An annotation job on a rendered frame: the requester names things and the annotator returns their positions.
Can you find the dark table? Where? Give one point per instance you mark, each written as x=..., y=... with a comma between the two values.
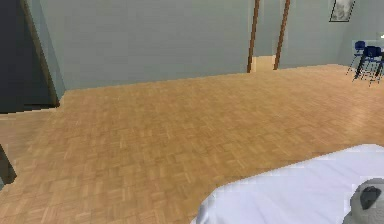
x=380, y=63

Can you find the dark furniture leg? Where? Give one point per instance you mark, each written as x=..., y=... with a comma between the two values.
x=6, y=168

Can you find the framed grey wall picture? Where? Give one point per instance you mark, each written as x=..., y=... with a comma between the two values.
x=342, y=10

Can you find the blue chair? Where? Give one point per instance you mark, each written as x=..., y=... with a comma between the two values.
x=358, y=46
x=370, y=56

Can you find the white bed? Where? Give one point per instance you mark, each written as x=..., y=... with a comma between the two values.
x=300, y=196

